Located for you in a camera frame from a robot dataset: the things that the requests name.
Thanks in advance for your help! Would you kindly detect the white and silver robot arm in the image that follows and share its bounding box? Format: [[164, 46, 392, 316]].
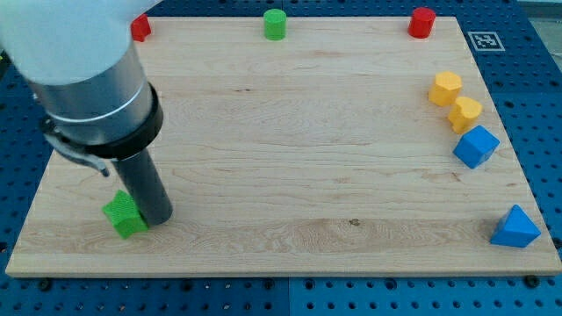
[[1, 0, 162, 158]]

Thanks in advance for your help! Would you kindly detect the light wooden board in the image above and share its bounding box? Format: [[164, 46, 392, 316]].
[[6, 17, 561, 278]]

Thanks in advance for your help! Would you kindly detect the green cylinder block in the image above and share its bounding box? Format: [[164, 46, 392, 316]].
[[263, 9, 287, 40]]

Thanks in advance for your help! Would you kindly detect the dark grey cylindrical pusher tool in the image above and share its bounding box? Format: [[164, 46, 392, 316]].
[[112, 149, 173, 226]]

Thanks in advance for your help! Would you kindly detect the green star block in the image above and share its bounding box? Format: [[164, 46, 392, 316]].
[[102, 190, 148, 239]]

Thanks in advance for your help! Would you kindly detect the yellow hexagon block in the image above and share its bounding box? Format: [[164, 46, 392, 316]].
[[428, 71, 463, 106]]

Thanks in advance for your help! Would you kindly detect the yellow heart block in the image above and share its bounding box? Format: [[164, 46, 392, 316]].
[[447, 97, 483, 134]]

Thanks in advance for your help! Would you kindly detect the red block top left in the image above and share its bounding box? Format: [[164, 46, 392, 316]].
[[130, 13, 152, 42]]

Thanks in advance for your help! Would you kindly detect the blue cube block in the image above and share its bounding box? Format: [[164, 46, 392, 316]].
[[453, 126, 501, 169]]

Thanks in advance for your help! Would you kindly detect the red cylinder block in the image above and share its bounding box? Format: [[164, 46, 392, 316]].
[[407, 7, 436, 39]]

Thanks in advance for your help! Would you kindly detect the white fiducial marker tag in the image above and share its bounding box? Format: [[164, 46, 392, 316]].
[[468, 31, 505, 52]]

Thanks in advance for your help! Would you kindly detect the blue triangle block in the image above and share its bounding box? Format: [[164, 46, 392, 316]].
[[490, 205, 541, 248]]

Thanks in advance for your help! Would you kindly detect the grey cable clip on arm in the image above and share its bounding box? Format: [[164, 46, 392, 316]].
[[40, 116, 110, 177]]

